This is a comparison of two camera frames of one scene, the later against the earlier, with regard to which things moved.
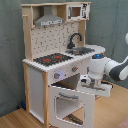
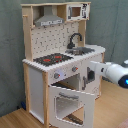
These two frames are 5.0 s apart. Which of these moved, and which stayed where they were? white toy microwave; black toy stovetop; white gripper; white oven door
Moved: white gripper
Stayed: white toy microwave; black toy stovetop; white oven door
